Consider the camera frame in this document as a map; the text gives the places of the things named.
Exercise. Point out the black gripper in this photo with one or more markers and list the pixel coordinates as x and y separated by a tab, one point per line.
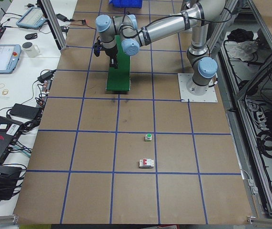
109	52

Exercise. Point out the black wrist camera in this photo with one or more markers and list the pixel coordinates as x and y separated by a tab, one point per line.
97	48

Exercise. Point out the white red circuit breaker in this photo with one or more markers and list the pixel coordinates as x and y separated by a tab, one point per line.
146	163

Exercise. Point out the blue plastic bin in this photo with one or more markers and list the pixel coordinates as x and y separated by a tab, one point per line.
126	3

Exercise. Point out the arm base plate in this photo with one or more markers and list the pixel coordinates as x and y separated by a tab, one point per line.
190	92

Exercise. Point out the green push button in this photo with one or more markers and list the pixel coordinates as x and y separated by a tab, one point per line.
148	137

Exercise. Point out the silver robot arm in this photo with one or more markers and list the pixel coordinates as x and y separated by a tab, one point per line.
120	38

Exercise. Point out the blue teach pendant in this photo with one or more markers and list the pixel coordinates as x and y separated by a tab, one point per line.
32	19
9	57

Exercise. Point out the blue teach pendant far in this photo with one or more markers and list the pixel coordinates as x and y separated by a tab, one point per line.
32	19

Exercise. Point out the black round disc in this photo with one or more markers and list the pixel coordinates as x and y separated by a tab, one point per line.
31	36

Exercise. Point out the black inline switch box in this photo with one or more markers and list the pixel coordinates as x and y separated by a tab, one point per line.
64	29

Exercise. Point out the black power adapter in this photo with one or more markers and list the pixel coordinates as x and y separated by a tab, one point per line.
24	111

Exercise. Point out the aluminium frame post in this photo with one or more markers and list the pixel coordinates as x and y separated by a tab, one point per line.
53	24

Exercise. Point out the white mug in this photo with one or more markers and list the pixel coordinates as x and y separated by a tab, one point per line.
31	49

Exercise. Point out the black electronics box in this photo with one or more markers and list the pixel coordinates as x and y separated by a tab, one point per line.
9	176

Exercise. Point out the blue teach pendant near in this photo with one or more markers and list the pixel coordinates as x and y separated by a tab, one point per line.
9	57

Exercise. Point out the green conveyor belt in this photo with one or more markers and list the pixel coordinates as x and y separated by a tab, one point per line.
119	80

